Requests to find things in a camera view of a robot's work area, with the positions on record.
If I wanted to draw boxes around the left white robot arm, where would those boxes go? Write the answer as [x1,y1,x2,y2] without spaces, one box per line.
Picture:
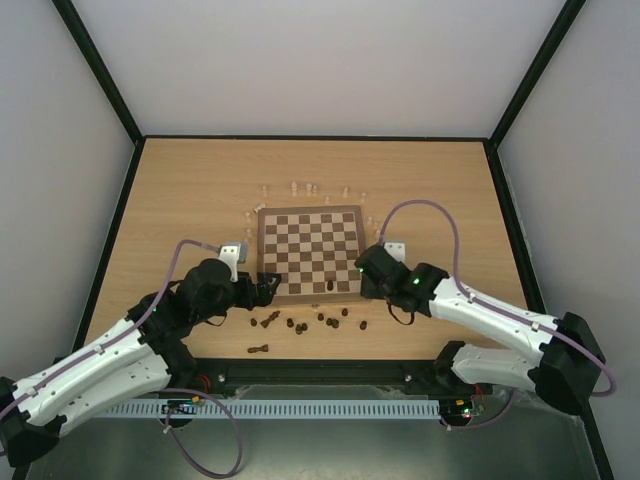
[1,259,281,468]

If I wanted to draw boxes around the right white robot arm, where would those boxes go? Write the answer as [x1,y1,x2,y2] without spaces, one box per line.
[355,245,605,415]

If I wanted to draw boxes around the wooden chess board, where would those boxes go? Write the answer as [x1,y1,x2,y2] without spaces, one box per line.
[257,205,366,306]

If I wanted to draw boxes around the lying dark queen piece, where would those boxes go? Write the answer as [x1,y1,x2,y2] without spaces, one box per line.
[260,310,281,328]

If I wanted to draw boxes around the lying dark king piece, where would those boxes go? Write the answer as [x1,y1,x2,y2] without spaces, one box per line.
[247,344,269,354]

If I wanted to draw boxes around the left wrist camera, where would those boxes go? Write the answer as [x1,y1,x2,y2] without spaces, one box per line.
[218,241,248,282]

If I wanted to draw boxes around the black metal frame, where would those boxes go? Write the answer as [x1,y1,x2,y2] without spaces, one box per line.
[1,1,639,479]

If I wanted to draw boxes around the white slotted cable duct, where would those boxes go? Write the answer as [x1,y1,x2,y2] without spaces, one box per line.
[99,398,440,420]

